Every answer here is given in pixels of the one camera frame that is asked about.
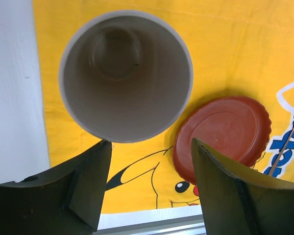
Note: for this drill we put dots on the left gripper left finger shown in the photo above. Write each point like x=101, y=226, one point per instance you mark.
x=63, y=200

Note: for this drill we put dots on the beige paper cup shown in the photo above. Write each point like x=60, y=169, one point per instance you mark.
x=125, y=76

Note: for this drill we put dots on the red plastic plate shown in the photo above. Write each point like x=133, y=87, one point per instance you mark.
x=239, y=127

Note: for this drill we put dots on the yellow Pikachu cloth placemat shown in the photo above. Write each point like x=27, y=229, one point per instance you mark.
x=238, y=47

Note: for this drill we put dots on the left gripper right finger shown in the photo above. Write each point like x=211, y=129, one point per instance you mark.
x=237, y=200

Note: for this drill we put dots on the copper fork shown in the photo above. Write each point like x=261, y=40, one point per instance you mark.
x=281, y=153

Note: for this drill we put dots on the aluminium mounting rail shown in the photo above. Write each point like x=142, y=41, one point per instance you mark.
x=191, y=225

